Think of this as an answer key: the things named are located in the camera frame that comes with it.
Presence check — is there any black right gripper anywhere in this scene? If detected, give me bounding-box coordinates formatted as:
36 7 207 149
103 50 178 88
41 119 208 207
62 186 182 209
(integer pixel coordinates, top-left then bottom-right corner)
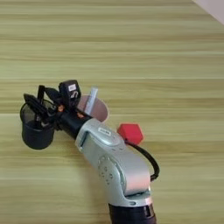
23 87 93 140

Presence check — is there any black marker pen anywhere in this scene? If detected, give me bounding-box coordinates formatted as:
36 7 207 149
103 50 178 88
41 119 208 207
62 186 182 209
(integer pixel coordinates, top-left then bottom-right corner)
37 85 46 130

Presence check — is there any white marker pen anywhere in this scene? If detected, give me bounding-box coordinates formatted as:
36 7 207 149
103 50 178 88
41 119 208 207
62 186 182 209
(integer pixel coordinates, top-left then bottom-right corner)
84 87 99 116

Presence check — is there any red block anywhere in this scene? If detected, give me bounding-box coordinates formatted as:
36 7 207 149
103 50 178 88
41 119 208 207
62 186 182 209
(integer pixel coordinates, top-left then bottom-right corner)
116 122 144 146

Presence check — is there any black box with white label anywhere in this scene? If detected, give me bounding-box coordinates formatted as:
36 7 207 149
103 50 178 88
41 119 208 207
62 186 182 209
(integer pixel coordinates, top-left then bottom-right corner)
58 80 81 110

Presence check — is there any black mesh pen holder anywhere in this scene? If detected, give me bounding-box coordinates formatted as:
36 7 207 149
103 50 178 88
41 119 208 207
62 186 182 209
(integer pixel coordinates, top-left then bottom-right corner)
19 99 58 151

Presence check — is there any pink plastic cup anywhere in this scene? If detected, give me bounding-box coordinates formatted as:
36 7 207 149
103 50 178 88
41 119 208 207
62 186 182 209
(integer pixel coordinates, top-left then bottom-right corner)
76 94 109 123

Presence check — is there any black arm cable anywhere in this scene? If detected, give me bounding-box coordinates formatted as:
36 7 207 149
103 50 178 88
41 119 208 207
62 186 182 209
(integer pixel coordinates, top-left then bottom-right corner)
125 139 161 182

